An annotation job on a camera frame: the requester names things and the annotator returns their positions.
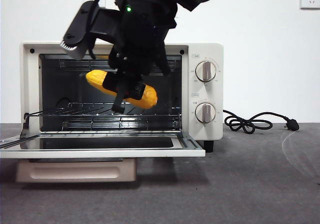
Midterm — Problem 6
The yellow corn cob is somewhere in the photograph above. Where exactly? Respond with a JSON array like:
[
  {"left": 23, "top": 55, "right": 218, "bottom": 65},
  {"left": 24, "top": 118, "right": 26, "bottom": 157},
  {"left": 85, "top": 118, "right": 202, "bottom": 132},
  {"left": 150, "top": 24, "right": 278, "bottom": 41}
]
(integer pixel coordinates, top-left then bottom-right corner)
[{"left": 85, "top": 69, "right": 159, "bottom": 110}]

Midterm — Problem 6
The glass-windowed cream oven door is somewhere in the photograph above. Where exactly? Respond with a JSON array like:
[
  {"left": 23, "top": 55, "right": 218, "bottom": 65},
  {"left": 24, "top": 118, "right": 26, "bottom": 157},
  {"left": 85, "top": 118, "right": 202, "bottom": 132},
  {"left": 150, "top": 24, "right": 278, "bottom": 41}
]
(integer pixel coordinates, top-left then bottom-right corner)
[{"left": 0, "top": 130, "right": 206, "bottom": 159}]

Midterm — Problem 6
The taupe oven door handle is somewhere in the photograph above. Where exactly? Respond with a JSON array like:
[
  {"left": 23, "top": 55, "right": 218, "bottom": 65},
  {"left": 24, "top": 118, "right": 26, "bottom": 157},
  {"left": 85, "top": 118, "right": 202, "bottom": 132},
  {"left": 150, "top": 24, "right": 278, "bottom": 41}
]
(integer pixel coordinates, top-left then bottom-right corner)
[{"left": 16, "top": 158, "right": 138, "bottom": 184}]

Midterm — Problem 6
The cream round oven knob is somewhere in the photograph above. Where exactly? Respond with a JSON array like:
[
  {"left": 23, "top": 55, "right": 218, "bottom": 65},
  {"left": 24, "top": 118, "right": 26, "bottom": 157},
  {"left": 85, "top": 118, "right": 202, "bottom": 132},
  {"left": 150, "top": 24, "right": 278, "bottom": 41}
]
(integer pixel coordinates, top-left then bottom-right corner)
[
  {"left": 195, "top": 61, "right": 217, "bottom": 82},
  {"left": 194, "top": 103, "right": 216, "bottom": 124}
]

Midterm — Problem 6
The cream Toshiba toaster oven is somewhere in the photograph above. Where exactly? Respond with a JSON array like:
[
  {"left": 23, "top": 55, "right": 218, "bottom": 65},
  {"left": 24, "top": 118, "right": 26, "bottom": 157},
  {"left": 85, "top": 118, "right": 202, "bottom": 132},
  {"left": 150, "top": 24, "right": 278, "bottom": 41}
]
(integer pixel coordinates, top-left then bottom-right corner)
[{"left": 19, "top": 40, "right": 224, "bottom": 142}]

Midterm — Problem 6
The black oven foot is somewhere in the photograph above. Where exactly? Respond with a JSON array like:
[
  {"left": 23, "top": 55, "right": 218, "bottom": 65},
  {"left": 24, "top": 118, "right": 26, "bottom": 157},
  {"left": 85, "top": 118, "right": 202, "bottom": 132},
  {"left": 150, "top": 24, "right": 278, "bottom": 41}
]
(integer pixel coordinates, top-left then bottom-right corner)
[{"left": 203, "top": 140, "right": 215, "bottom": 154}]

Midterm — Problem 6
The metal heater guard grille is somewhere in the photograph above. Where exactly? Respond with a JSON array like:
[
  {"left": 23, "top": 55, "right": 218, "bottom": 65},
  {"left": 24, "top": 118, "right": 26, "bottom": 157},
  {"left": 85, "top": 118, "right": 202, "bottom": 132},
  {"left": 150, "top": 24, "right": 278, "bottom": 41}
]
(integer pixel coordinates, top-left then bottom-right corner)
[
  {"left": 61, "top": 117, "right": 181, "bottom": 132},
  {"left": 58, "top": 58, "right": 182, "bottom": 72}
]

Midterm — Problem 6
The metal wire oven rack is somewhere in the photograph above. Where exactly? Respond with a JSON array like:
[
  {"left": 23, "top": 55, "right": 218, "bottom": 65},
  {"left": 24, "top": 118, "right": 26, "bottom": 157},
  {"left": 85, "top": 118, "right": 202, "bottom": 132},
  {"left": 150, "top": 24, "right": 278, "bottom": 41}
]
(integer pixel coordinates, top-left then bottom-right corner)
[{"left": 24, "top": 103, "right": 182, "bottom": 117}]

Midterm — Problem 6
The black power cable with plug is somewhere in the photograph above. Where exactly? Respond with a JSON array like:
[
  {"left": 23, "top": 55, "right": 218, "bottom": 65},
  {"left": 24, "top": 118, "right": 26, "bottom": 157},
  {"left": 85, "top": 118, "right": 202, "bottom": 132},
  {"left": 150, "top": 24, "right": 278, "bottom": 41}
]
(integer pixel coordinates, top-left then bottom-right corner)
[{"left": 223, "top": 110, "right": 300, "bottom": 134}]

